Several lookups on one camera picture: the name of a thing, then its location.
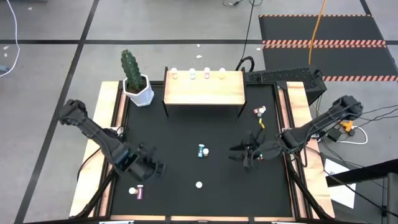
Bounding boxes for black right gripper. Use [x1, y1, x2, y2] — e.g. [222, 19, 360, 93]
[229, 130, 268, 170]

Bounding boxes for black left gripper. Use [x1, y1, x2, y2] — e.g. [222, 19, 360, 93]
[132, 144, 167, 182]

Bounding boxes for light wooden shelf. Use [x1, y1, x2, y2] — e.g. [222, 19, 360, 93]
[162, 66, 247, 118]

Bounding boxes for white plant pot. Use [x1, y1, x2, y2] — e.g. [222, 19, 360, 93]
[123, 73, 155, 108]

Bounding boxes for green cactus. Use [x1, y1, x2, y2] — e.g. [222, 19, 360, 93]
[120, 49, 147, 93]

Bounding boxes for black power adapter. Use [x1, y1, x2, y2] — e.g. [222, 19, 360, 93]
[328, 127, 343, 141]

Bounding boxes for white paper sheet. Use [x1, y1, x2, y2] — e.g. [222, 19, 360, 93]
[323, 157, 357, 210]

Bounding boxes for orange power plug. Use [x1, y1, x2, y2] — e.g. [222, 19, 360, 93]
[340, 119, 355, 131]

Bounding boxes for black hazard-striped floor mat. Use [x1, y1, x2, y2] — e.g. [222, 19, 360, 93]
[258, 14, 398, 83]

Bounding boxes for white cable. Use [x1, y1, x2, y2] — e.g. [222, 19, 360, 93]
[0, 0, 21, 78]
[337, 125, 369, 146]

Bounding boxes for black cable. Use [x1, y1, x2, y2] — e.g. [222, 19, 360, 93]
[235, 0, 256, 72]

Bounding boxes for yellow cable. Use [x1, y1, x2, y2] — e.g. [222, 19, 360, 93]
[307, 0, 328, 65]

